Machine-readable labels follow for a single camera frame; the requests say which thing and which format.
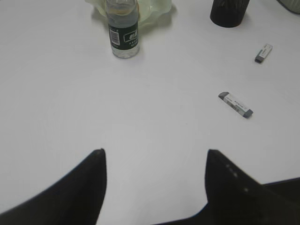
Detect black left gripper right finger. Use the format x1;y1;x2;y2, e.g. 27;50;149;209
168;149;300;225

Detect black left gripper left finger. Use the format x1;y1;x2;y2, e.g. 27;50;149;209
0;149;106;225

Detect white grey eraser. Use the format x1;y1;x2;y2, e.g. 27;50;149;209
218;92;254;119
255;44;273;63

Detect white grey eraser top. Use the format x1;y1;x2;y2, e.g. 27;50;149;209
255;44;273;63

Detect clear water bottle green label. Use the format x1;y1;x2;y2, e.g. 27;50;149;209
105;0;139;59

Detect black mesh pen holder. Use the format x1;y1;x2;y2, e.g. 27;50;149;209
210;0;250;28

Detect pale green wavy plate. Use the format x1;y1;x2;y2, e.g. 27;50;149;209
85;0;172;28

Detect pale green plastic basket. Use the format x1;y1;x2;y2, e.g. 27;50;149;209
278;0;300;15

